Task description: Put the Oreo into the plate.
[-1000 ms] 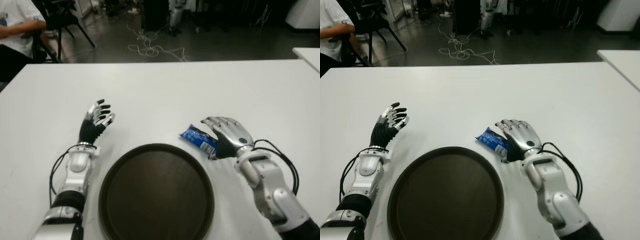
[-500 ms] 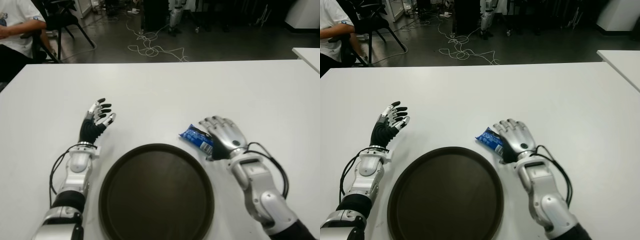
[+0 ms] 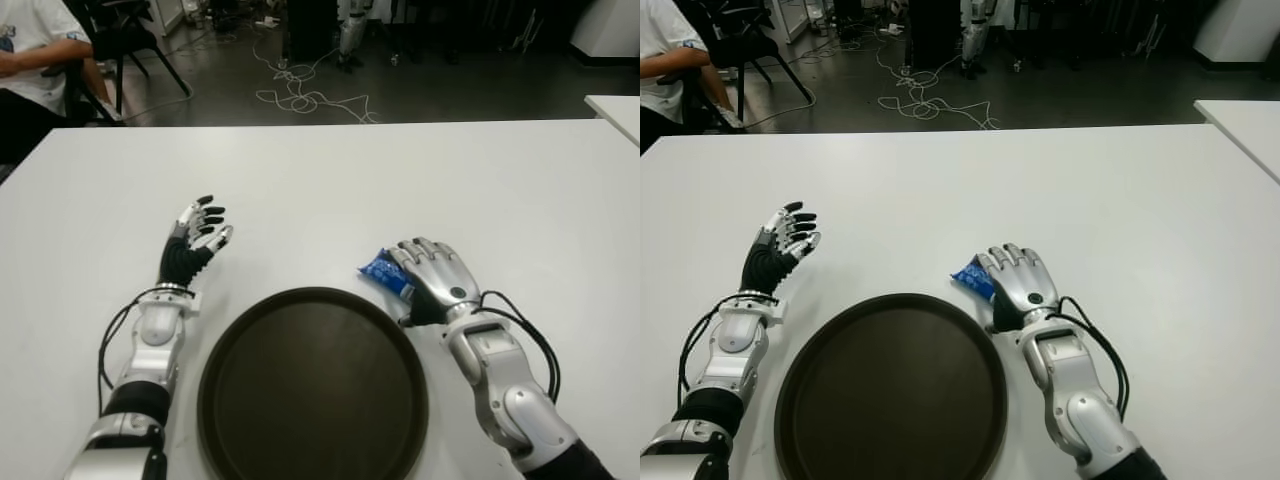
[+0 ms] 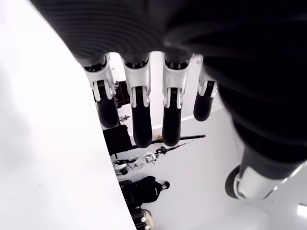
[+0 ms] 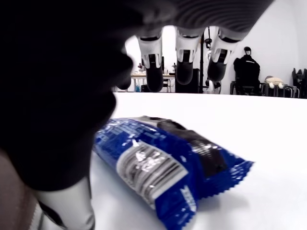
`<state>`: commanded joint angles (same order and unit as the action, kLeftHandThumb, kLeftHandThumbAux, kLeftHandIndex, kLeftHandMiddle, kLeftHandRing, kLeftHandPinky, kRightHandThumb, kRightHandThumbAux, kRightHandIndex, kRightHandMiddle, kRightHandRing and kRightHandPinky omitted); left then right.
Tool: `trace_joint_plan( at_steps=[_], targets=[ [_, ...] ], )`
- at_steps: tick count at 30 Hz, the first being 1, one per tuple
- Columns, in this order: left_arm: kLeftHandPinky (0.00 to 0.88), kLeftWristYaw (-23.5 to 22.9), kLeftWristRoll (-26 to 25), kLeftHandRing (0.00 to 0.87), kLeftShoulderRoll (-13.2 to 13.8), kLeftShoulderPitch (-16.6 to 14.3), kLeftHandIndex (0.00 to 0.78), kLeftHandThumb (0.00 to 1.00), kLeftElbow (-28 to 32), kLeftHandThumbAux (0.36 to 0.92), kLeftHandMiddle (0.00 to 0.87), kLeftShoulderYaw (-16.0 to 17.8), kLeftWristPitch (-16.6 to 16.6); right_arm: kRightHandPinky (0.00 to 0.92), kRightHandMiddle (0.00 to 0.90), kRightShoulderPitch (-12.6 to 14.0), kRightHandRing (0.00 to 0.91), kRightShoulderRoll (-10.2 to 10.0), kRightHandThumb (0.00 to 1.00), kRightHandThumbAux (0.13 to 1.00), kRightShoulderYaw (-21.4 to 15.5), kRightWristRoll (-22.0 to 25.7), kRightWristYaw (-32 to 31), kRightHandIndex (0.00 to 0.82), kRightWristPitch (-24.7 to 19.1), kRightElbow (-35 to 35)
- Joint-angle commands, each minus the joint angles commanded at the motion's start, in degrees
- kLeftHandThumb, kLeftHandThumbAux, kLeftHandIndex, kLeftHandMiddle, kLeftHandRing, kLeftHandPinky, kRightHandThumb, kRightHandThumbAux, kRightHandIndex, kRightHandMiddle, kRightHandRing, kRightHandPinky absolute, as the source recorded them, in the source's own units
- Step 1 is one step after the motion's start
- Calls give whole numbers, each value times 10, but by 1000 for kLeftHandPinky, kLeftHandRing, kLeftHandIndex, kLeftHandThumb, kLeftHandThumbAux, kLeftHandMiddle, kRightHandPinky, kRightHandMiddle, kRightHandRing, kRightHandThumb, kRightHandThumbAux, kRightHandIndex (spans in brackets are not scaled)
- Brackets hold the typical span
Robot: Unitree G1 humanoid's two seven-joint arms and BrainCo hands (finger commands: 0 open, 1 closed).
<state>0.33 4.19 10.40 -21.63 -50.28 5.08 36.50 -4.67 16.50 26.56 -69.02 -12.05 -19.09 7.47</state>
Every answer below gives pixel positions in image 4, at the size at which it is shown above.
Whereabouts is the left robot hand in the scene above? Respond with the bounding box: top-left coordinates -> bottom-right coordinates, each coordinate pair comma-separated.
28,0 -> 307,201

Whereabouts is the black suspension bar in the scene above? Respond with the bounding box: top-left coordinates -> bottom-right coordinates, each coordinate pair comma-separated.
152,133 -> 207,145

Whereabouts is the black cabinet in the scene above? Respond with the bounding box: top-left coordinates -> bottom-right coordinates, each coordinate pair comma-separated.
102,125 -> 133,157

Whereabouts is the black backpack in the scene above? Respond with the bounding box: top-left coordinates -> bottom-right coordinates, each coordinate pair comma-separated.
118,175 -> 170,206

